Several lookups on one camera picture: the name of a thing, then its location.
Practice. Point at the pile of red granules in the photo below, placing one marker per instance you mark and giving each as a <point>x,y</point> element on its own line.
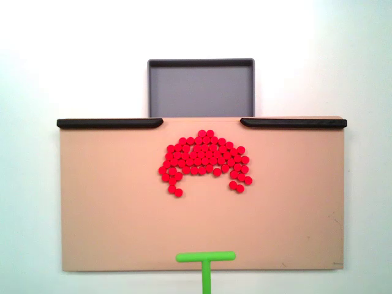
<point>202,156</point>

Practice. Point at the green T-shaped pusher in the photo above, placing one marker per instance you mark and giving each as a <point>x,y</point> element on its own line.
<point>205,256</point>

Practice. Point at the grey container tray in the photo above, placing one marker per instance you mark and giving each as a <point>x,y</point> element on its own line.
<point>200,88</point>

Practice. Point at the beige flat board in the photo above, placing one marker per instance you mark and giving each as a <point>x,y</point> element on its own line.
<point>122,214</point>

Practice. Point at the black edge rail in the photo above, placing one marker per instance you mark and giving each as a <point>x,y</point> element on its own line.
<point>107,123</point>
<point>294,123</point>

